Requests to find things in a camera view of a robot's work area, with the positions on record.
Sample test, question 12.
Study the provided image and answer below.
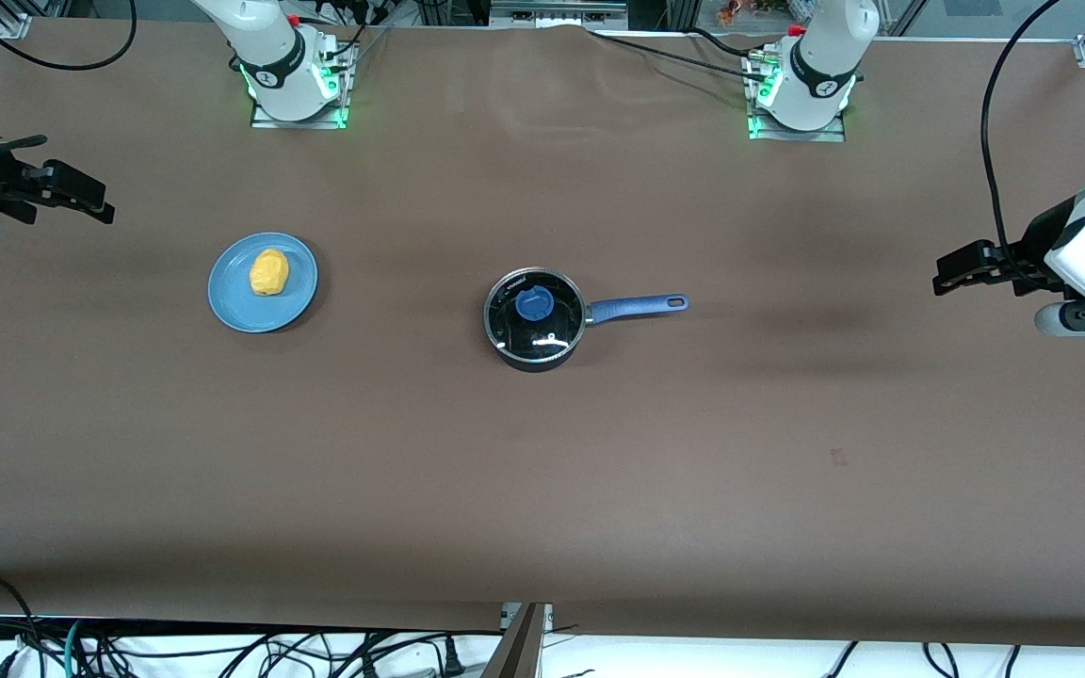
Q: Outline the yellow potato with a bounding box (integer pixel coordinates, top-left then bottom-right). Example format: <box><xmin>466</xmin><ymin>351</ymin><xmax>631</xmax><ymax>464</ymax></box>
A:
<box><xmin>250</xmin><ymin>248</ymin><xmax>290</xmax><ymax>298</ymax></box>

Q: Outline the glass lid blue knob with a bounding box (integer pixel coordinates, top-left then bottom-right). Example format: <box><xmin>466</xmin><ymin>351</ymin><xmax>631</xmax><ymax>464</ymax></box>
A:
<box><xmin>486</xmin><ymin>268</ymin><xmax>589</xmax><ymax>364</ymax></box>

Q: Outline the blue round plate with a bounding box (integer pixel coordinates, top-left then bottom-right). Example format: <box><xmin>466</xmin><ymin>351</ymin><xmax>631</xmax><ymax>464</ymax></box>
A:
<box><xmin>208</xmin><ymin>232</ymin><xmax>319</xmax><ymax>334</ymax></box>

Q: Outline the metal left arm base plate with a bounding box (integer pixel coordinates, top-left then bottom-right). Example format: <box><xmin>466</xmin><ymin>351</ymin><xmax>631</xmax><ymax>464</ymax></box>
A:
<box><xmin>747</xmin><ymin>49</ymin><xmax>848</xmax><ymax>143</ymax></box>

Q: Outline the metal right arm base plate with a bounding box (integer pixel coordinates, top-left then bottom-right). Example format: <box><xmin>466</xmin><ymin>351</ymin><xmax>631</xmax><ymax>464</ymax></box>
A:
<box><xmin>250</xmin><ymin>38</ymin><xmax>356</xmax><ymax>131</ymax></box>

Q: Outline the short black table cable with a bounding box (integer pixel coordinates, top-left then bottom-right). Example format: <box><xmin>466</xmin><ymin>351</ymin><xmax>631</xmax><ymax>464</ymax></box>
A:
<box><xmin>688</xmin><ymin>26</ymin><xmax>784</xmax><ymax>63</ymax></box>

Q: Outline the black pot blue handle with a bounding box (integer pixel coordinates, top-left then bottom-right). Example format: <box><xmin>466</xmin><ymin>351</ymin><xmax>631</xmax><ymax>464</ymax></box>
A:
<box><xmin>483</xmin><ymin>266</ymin><xmax>691</xmax><ymax>374</ymax></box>

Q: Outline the long black table cable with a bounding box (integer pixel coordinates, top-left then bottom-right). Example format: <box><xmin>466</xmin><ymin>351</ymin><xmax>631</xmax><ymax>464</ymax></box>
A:
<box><xmin>588</xmin><ymin>31</ymin><xmax>758</xmax><ymax>80</ymax></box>

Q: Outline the grey metal frame bar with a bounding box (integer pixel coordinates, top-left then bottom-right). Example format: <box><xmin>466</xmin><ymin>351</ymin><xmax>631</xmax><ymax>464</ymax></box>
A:
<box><xmin>489</xmin><ymin>0</ymin><xmax>630</xmax><ymax>31</ymax></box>

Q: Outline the long black floor cable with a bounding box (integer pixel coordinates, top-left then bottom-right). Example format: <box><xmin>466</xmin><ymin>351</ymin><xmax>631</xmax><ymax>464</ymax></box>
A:
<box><xmin>100</xmin><ymin>627</ymin><xmax>506</xmax><ymax>665</ymax></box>

